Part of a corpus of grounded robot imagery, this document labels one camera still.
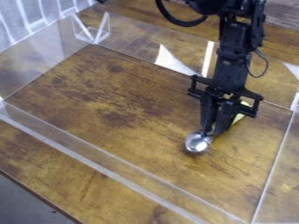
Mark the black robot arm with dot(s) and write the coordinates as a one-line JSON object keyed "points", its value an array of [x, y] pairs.
{"points": [[240, 23]]}

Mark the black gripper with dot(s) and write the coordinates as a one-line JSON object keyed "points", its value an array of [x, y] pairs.
{"points": [[224, 86]]}

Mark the green handled metal spoon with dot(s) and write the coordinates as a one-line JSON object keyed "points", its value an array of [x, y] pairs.
{"points": [[197, 141]]}

